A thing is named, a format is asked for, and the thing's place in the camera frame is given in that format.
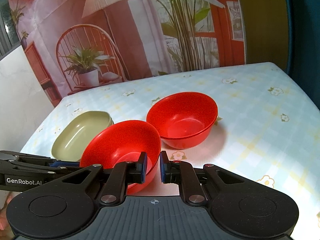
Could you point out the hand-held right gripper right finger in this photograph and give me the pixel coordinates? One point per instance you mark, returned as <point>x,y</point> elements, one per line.
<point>163,167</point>

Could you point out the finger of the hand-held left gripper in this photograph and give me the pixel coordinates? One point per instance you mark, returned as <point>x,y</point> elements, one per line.
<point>52,170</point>
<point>65,164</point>

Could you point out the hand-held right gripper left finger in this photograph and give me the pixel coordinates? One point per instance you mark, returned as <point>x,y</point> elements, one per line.
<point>143,166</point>

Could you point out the olive green rectangular plate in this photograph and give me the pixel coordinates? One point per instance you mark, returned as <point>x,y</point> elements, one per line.
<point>111,121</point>
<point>75,135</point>

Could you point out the red plastic bowl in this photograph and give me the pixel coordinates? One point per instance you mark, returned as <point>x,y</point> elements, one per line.
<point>182,120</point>
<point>120,140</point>

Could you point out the person's left hand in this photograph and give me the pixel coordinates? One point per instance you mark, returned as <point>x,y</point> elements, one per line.
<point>4,212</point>

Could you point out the light blue floral tablecloth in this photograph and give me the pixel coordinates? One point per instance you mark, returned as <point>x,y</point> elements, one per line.
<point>262,120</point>

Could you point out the printed room scene backdrop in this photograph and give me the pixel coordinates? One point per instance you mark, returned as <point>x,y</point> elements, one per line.
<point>140,30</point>

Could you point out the dark teal curtain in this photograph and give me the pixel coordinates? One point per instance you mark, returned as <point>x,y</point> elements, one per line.
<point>305,30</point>

